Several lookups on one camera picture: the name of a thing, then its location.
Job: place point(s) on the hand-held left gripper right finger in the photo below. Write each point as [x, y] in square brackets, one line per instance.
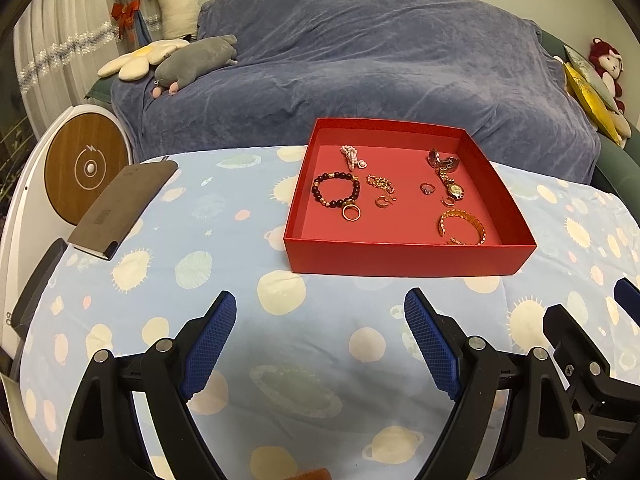
[430, 345]

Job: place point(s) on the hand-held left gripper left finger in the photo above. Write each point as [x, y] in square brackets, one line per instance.
[212, 340]

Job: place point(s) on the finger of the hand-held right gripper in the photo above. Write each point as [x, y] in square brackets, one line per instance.
[629, 300]
[575, 340]

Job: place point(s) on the red tray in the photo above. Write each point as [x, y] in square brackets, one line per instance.
[400, 260]

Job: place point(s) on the wide gold bangle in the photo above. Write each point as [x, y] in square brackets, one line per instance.
[462, 216]

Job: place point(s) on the gold hoop earring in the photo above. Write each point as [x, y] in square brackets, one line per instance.
[446, 204]
[382, 204]

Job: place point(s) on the gold watch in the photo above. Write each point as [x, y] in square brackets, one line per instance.
[454, 190]

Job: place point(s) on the grey flat case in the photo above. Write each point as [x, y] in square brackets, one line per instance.
[120, 210]

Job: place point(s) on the orange object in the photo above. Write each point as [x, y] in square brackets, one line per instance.
[315, 475]

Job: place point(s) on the cream plush toy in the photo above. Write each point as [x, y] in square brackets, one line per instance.
[617, 127]

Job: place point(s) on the dark grey panel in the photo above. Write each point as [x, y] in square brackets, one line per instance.
[35, 290]

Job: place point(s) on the yellow pillow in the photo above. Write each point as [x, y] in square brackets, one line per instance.
[590, 97]

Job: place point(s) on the white round device wooden disc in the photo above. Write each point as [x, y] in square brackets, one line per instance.
[85, 160]

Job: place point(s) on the red monkey plush toy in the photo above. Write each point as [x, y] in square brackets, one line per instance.
[607, 67]

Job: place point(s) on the silver grey pillow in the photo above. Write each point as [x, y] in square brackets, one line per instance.
[582, 62]

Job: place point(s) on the grey plush toy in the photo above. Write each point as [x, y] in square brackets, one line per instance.
[195, 60]

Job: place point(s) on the blue-grey sofa cover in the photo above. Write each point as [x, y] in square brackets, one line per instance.
[375, 60]

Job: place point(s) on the flower shaped pillow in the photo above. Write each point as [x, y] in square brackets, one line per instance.
[135, 60]

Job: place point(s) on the blue curtain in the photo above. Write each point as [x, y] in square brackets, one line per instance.
[145, 25]

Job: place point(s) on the white spotted plush toy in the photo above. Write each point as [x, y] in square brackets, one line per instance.
[175, 5]

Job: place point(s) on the white curtain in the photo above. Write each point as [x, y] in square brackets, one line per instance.
[65, 35]

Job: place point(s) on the red bow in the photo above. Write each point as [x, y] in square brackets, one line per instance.
[125, 12]

